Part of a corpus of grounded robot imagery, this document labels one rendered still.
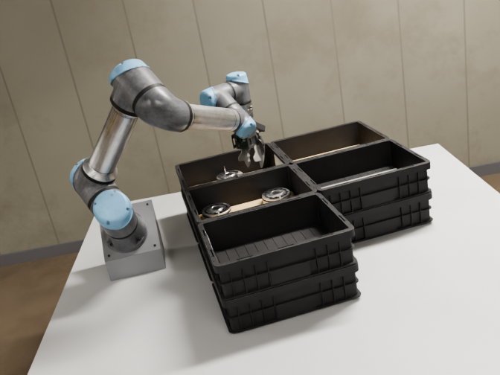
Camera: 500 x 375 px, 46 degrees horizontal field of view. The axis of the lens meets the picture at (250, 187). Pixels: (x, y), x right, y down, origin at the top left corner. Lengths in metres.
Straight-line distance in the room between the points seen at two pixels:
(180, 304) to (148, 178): 2.07
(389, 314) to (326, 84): 2.28
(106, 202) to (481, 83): 2.78
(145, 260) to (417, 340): 0.97
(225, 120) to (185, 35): 1.79
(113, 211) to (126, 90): 0.40
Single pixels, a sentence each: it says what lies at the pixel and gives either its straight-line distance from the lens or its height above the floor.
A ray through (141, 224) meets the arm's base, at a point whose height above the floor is 0.88.
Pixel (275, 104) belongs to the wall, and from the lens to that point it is 3.71.
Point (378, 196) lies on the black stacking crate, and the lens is 1.97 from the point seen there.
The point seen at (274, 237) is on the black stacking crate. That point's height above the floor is 0.83.
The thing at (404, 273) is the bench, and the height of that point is 0.70.
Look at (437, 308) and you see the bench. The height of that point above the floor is 0.70.
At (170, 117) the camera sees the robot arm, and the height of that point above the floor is 1.28.
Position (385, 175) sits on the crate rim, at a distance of 1.95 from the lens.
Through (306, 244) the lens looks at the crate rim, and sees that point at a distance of 1.58.
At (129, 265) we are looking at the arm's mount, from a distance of 2.08.
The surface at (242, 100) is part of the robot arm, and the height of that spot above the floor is 1.19.
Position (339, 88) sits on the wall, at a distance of 3.76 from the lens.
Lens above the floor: 1.68
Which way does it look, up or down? 22 degrees down
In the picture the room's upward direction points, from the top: 11 degrees counter-clockwise
